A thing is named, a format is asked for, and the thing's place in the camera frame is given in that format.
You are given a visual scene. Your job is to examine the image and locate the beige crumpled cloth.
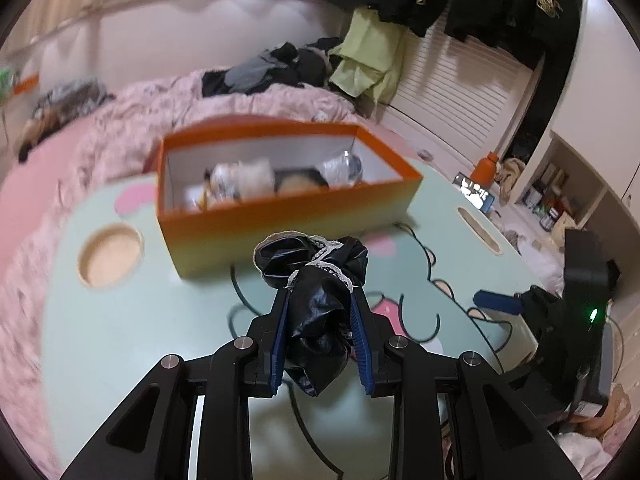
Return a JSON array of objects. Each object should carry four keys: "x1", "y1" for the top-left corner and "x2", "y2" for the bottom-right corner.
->
[{"x1": 495, "y1": 157, "x2": 526, "y2": 206}]

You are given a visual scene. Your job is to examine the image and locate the pink bed sheet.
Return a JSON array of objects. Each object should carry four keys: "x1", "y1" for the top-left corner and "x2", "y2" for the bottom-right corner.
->
[{"x1": 0, "y1": 115, "x2": 111, "y2": 241}]

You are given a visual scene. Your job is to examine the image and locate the dark patterned cloth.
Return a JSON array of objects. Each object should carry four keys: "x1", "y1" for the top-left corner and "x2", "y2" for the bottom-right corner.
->
[{"x1": 17, "y1": 79, "x2": 116, "y2": 161}]

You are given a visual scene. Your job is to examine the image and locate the cluster of toiletry bottles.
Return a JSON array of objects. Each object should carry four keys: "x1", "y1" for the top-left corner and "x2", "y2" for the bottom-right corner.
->
[{"x1": 522, "y1": 162, "x2": 576, "y2": 233}]

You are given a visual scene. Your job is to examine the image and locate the light green cloth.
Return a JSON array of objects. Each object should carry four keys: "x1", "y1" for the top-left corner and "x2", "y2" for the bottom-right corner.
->
[{"x1": 327, "y1": 7, "x2": 408, "y2": 103}]

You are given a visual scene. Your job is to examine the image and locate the smartphone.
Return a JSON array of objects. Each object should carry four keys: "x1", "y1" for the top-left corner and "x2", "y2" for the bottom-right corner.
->
[{"x1": 452, "y1": 172, "x2": 498, "y2": 213}]

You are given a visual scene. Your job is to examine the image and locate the white open shelf unit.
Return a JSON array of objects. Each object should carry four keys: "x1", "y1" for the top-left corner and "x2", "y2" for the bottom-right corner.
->
[{"x1": 515, "y1": 130, "x2": 640, "y2": 241}]

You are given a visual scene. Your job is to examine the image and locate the shiny silver round container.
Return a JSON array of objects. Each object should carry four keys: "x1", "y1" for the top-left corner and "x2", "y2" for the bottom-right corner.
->
[{"x1": 320, "y1": 150, "x2": 363, "y2": 188}]

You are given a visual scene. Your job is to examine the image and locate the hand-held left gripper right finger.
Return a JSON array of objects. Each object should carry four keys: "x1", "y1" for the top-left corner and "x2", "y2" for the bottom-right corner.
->
[{"x1": 349, "y1": 290, "x2": 583, "y2": 480}]

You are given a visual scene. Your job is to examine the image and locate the pile of dark clothes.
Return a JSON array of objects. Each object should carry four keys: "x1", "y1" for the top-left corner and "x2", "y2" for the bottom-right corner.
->
[{"x1": 201, "y1": 40, "x2": 346, "y2": 97}]

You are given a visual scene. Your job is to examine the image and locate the white fluffy scrunchie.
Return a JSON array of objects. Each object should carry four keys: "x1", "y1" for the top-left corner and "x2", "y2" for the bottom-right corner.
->
[{"x1": 207, "y1": 159, "x2": 276, "y2": 206}]

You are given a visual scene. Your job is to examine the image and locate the black lace-trimmed scrunchie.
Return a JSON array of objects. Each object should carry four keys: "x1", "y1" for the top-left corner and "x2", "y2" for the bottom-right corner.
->
[{"x1": 253, "y1": 230, "x2": 370, "y2": 397}]

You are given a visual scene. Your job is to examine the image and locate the orange water bottle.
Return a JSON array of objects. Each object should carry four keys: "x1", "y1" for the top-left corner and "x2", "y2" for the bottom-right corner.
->
[{"x1": 472, "y1": 152, "x2": 501, "y2": 188}]

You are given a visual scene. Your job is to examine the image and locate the small orange box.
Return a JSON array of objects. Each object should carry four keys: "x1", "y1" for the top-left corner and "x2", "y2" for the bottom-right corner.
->
[{"x1": 12, "y1": 72, "x2": 41, "y2": 96}]

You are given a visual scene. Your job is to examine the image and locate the white louvered cabinet door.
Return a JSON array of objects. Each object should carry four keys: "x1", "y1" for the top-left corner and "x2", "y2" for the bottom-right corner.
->
[{"x1": 385, "y1": 15, "x2": 546, "y2": 171}]

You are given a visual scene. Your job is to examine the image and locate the pink floral quilt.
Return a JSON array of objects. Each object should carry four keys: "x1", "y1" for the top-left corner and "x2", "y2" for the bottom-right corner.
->
[{"x1": 0, "y1": 67, "x2": 421, "y2": 461}]

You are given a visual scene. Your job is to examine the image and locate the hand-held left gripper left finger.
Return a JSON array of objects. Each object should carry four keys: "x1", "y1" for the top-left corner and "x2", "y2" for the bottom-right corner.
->
[{"x1": 59, "y1": 285, "x2": 292, "y2": 480}]

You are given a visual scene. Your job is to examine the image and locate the orange cardboard box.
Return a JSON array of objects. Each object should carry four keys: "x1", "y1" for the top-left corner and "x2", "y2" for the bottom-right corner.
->
[{"x1": 156, "y1": 115, "x2": 425, "y2": 281}]

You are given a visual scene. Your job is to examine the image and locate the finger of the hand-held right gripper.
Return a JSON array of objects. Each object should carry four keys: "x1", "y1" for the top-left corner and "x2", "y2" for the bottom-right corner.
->
[{"x1": 472, "y1": 288, "x2": 526, "y2": 317}]

